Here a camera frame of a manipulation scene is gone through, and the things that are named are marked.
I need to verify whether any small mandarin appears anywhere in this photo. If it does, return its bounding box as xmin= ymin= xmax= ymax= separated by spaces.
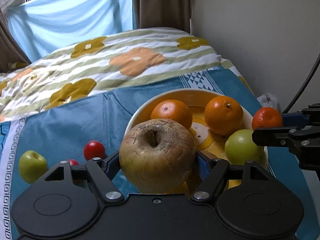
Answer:
xmin=251 ymin=107 xmax=284 ymax=131

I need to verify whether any light blue window sheet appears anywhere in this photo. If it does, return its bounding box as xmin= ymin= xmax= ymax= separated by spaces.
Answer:
xmin=7 ymin=0 xmax=138 ymax=62

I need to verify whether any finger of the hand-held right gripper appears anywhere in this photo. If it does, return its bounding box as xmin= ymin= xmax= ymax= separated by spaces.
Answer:
xmin=281 ymin=103 xmax=320 ymax=127
xmin=252 ymin=127 xmax=311 ymax=148

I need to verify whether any large orange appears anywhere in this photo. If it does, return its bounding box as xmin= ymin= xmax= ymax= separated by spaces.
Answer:
xmin=150 ymin=99 xmax=193 ymax=130
xmin=204 ymin=96 xmax=244 ymax=136

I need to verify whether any floral pillow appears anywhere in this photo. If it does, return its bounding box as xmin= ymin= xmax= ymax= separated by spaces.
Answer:
xmin=7 ymin=60 xmax=30 ymax=71

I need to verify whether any white plastic bag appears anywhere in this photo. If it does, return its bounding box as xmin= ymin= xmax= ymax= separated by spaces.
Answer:
xmin=256 ymin=92 xmax=280 ymax=110

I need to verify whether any yellow oval bowl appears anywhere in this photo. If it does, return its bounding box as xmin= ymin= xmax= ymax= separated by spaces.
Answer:
xmin=124 ymin=89 xmax=269 ymax=193

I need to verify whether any black cable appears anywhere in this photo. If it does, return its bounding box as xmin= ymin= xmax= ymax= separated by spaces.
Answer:
xmin=282 ymin=54 xmax=320 ymax=114

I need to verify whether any floral striped blanket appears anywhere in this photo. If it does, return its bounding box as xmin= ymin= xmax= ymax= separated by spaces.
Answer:
xmin=0 ymin=27 xmax=236 ymax=123

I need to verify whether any green apple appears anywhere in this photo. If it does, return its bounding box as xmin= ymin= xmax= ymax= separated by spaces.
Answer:
xmin=19 ymin=150 xmax=49 ymax=184
xmin=224 ymin=129 xmax=265 ymax=166

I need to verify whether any wrinkled brown apple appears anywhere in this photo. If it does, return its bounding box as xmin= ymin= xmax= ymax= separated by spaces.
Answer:
xmin=119 ymin=119 xmax=196 ymax=194

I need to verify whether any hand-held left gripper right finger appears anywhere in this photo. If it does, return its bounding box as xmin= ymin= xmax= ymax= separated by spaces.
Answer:
xmin=190 ymin=150 xmax=271 ymax=204

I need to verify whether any blue patterned tablecloth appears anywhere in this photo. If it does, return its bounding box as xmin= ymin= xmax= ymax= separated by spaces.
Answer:
xmin=0 ymin=66 xmax=318 ymax=240

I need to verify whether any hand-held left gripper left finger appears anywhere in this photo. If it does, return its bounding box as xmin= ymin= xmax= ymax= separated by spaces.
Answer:
xmin=44 ymin=151 xmax=125 ymax=204

